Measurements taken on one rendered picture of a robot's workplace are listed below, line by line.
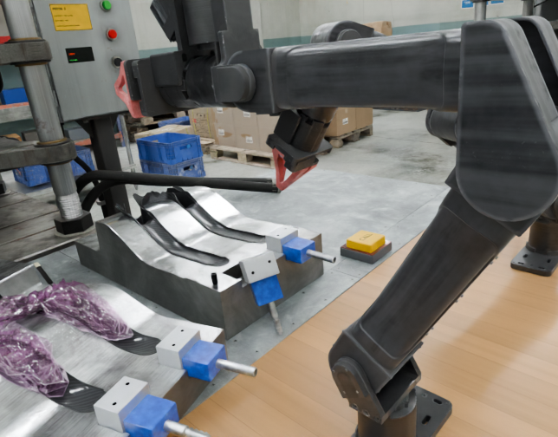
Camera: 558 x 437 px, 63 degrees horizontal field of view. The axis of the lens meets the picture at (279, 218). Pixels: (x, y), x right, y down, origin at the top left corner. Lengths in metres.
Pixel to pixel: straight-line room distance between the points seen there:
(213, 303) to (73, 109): 0.91
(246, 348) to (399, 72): 0.50
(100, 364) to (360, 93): 0.49
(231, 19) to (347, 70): 0.15
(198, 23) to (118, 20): 1.09
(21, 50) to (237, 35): 0.87
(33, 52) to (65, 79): 0.21
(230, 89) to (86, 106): 1.09
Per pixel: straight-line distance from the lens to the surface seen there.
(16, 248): 1.40
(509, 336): 0.78
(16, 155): 1.34
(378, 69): 0.37
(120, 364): 0.67
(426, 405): 0.63
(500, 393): 0.68
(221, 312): 0.73
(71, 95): 1.49
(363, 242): 0.95
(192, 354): 0.62
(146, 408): 0.57
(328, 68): 0.40
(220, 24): 0.50
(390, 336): 0.45
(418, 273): 0.40
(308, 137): 0.70
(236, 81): 0.44
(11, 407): 0.64
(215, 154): 5.50
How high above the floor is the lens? 1.24
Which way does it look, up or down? 21 degrees down
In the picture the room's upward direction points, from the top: 5 degrees counter-clockwise
